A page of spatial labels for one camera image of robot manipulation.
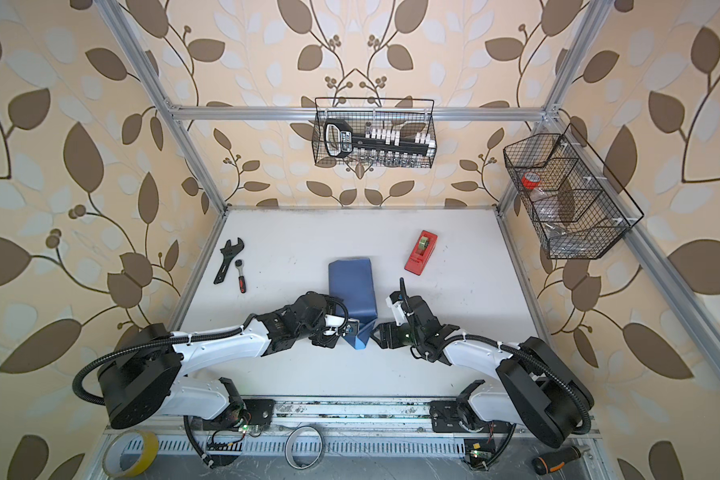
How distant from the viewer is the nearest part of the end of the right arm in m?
0.65

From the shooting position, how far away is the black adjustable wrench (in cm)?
104

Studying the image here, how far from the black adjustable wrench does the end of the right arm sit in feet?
2.01
